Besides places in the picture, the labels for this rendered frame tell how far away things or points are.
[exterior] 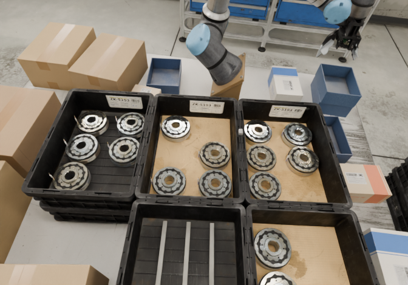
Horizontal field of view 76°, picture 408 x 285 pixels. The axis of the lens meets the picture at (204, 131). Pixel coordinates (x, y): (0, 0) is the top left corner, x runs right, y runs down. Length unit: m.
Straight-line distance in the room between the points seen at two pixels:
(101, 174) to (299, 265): 0.64
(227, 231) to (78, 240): 0.48
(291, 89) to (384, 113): 1.56
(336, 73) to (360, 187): 0.60
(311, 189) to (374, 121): 1.74
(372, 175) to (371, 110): 1.58
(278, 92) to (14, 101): 1.06
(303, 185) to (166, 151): 0.47
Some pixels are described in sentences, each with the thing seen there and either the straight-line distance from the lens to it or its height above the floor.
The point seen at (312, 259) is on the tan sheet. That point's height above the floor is 0.83.
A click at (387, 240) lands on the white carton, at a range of 1.04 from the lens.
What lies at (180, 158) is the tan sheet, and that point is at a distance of 0.91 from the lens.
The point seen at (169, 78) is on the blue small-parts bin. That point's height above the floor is 0.70.
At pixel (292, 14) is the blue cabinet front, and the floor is 0.40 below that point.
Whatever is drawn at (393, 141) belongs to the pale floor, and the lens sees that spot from 2.56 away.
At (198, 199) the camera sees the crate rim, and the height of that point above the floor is 0.93.
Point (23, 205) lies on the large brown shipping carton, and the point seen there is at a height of 0.73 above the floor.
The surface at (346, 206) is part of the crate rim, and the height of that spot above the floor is 0.93.
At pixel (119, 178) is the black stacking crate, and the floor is 0.83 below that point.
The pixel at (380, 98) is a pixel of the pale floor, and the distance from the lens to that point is 2.87.
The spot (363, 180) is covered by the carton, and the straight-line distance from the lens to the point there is 1.13.
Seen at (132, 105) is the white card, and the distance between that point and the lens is 1.01.
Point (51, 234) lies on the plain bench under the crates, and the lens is 1.03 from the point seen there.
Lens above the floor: 1.60
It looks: 52 degrees down
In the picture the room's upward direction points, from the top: 5 degrees clockwise
